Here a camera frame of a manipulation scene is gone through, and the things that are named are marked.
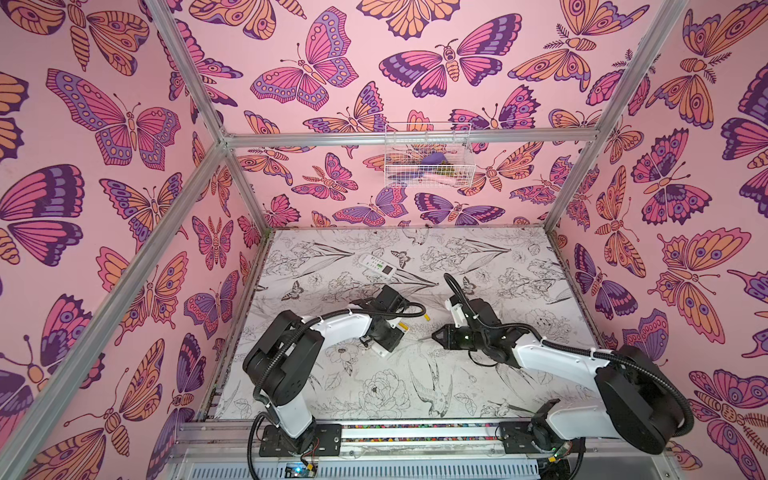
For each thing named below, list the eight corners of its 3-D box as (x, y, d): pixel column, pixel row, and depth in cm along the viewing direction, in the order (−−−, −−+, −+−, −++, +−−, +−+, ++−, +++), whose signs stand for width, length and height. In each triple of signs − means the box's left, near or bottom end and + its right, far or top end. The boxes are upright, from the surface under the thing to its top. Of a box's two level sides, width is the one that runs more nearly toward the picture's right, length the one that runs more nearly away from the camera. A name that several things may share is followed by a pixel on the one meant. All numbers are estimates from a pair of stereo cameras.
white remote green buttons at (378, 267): (357, 265, 112) (356, 261, 110) (363, 256, 115) (363, 252, 113) (390, 280, 107) (390, 276, 106) (397, 271, 110) (397, 267, 108)
